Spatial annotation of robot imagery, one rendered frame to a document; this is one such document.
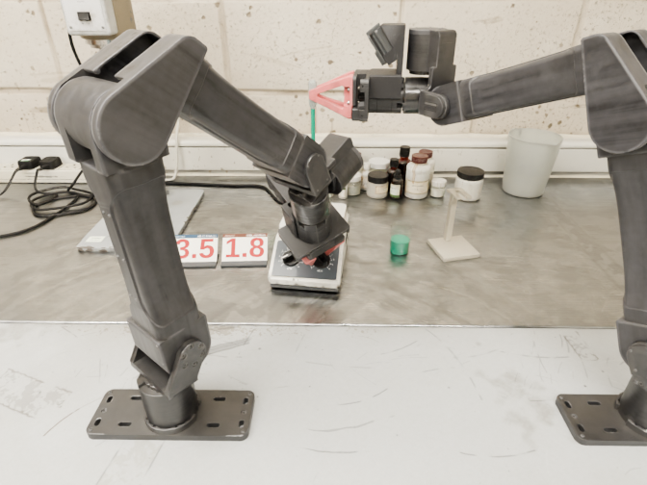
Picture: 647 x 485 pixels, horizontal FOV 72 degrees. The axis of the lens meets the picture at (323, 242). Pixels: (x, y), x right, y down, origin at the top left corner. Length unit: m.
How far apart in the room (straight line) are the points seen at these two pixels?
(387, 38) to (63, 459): 0.71
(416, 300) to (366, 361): 0.18
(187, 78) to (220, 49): 0.86
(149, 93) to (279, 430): 0.42
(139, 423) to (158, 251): 0.25
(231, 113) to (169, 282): 0.19
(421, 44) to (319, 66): 0.55
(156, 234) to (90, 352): 0.35
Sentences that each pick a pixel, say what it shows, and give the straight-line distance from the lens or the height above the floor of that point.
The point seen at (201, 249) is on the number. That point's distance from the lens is 0.92.
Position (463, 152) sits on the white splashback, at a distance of 1.32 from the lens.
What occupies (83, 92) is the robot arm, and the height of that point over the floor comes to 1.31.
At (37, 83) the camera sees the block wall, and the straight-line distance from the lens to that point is 1.49.
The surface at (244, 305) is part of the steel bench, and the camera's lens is 0.79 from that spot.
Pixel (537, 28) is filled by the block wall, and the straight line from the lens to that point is 1.35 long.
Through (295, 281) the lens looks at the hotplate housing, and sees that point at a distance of 0.80.
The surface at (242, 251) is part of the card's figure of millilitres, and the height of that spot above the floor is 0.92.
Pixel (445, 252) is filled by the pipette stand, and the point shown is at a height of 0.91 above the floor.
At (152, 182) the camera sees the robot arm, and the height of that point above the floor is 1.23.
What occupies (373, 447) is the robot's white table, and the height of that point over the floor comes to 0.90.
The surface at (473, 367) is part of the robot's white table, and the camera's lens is 0.71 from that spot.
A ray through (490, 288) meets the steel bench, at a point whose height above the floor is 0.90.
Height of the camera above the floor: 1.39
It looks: 31 degrees down
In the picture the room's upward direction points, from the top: straight up
